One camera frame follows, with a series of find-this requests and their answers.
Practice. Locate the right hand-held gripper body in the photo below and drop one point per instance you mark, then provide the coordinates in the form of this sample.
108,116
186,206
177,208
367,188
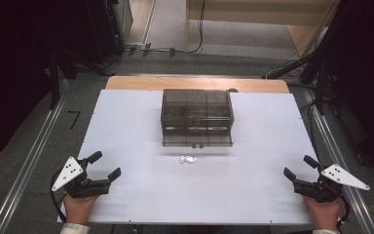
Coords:
324,190

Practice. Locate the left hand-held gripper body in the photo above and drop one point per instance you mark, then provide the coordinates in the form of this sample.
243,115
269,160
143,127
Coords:
69,172

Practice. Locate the person's right hand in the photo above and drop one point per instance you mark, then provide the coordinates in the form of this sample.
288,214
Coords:
324,213

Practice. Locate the person's left hand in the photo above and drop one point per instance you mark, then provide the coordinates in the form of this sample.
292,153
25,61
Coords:
79,209

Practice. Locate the person's right sleeve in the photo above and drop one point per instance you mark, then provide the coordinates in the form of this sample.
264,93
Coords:
325,231

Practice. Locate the person's sleeve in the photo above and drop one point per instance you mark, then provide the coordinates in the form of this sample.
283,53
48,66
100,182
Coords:
74,228
325,231

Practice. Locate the white table board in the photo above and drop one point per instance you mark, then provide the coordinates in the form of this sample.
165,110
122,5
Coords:
240,182

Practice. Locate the person's left sleeve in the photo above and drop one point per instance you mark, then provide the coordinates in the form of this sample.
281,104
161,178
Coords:
74,228

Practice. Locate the small silver jewellery piece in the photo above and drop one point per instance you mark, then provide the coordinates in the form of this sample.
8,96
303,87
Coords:
188,159

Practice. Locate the wooden table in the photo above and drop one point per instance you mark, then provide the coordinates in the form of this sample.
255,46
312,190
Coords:
136,83

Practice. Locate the black tripod stand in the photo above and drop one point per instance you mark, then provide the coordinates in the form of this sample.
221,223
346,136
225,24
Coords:
316,71

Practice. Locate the smoky clear open drawer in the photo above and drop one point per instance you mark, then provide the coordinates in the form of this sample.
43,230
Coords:
197,139

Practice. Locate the small dark round object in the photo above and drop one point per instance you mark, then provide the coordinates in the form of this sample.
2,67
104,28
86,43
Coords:
233,90

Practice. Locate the smoky clear drawer box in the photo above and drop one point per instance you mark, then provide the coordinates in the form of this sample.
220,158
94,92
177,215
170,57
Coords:
196,107

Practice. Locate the power strip with plugs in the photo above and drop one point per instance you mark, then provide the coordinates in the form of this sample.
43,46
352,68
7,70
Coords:
149,49

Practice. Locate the black cabinet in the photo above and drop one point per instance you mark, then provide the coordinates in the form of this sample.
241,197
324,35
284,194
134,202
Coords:
110,29

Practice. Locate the light wooden platform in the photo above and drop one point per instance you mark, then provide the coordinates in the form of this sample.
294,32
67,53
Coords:
259,13

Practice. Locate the metal floor rail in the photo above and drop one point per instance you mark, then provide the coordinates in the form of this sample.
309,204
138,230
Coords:
26,169
341,152

